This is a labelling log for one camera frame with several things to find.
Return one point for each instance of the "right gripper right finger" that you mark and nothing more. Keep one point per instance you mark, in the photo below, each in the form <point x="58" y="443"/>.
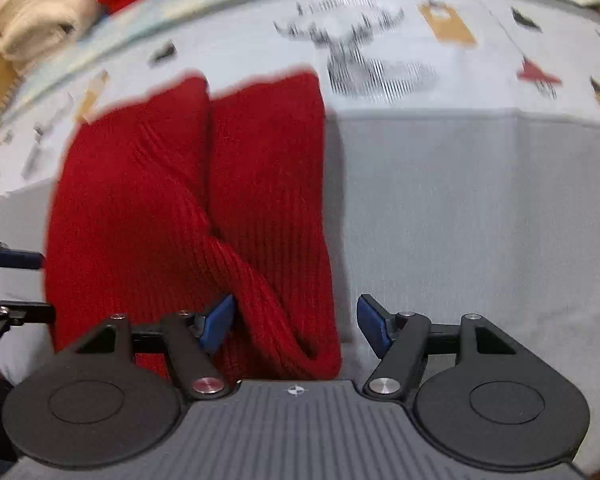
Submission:
<point x="402" y="343"/>

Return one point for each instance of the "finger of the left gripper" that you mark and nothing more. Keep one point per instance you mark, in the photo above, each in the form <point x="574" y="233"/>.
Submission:
<point x="18" y="313"/>
<point x="20" y="259"/>

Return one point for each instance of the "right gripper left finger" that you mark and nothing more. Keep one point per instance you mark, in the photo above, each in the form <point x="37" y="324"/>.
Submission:
<point x="188" y="340"/>

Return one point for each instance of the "dark red knit garment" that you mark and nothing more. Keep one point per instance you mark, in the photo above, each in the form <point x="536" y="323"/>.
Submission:
<point x="178" y="200"/>

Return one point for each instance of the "deer print bed sheet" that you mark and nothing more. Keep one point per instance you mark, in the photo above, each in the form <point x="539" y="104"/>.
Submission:
<point x="462" y="155"/>

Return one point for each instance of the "folded cream blanket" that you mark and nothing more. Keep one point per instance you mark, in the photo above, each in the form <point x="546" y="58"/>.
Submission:
<point x="31" y="29"/>

